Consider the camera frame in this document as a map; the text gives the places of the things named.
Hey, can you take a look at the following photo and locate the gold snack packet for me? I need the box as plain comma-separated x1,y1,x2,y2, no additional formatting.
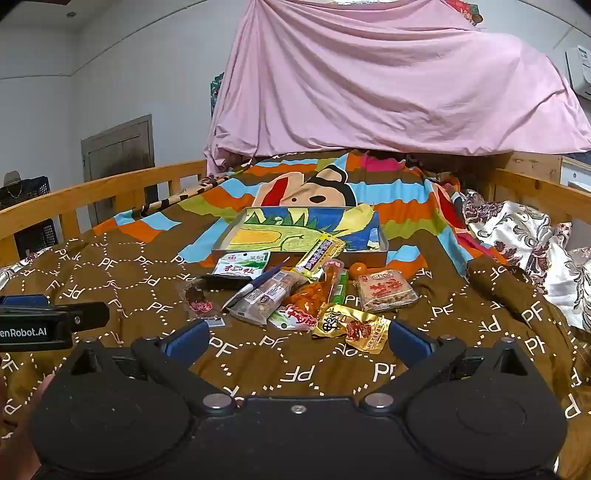
311,302,393,356

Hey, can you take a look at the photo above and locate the leopard print cloth strip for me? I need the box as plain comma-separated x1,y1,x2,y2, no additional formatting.
131,173,241,217

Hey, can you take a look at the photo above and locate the black plastic crate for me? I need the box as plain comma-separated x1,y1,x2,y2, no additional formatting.
0,175,51,211
14,217,59,259

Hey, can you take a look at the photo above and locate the white cabinet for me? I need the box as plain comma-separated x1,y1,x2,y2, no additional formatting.
558,156,591,190

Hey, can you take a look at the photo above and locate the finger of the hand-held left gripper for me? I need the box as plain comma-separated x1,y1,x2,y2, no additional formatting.
0,294,51,309
69,302,110,331

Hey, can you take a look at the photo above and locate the wooden headboard panel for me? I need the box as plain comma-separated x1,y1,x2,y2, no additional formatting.
494,150,564,185

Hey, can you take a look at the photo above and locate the pink bed sheet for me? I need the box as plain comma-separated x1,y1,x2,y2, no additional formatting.
203,0,591,176

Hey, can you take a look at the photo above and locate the blue stick packet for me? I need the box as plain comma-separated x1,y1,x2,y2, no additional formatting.
221,257,291,311

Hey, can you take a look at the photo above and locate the white floral quilt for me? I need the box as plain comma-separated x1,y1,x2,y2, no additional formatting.
462,188,591,331

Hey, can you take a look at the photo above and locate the painted metal box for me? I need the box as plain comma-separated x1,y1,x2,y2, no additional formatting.
211,206,390,269

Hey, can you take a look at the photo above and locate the yellow purple biscuit packet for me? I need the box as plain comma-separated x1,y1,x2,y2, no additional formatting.
292,235,346,283

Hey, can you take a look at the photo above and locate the wooden plain bed rail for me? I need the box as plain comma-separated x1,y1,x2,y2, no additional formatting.
489,168,591,227

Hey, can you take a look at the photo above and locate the wooden slatted bed rail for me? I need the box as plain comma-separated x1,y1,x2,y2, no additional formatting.
0,159,208,268

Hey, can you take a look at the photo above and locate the black flat packet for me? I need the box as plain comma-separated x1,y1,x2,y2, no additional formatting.
196,274,252,292

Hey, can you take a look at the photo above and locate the green floral cloth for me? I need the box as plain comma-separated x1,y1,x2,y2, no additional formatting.
210,71,227,116

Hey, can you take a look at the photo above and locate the brown wooden door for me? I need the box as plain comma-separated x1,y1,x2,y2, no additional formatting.
81,114,155,227

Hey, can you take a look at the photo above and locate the clear nut bar packet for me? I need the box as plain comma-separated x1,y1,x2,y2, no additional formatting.
228,271,301,324

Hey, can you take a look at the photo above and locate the clear orange chilli packet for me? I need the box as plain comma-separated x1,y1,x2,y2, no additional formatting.
288,259,346,320

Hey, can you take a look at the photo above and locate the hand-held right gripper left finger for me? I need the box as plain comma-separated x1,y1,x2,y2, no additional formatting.
68,318,237,413

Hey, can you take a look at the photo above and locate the colourful patterned cloth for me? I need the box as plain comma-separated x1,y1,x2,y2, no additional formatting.
443,0,485,31

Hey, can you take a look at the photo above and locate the clear dark meat packet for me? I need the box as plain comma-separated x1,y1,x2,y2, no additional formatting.
178,282,227,329

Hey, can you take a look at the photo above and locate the white air conditioner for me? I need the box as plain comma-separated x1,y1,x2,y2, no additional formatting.
565,44,591,99

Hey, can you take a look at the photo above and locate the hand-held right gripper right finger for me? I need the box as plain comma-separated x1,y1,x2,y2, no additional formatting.
361,318,537,412

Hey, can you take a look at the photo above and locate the red white snack packet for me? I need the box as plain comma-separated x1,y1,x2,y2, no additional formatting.
268,302,324,332

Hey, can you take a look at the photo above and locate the white green snack packet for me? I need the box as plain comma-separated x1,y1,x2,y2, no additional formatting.
213,251,271,280

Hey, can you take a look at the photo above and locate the printed cartoon blanket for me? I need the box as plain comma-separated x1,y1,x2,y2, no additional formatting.
0,148,591,467

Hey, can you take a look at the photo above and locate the clear rice cracker packet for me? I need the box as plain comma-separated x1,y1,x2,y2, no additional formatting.
354,269,420,314

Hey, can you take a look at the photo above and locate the green sausage stick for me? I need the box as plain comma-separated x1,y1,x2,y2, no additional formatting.
330,270,350,306

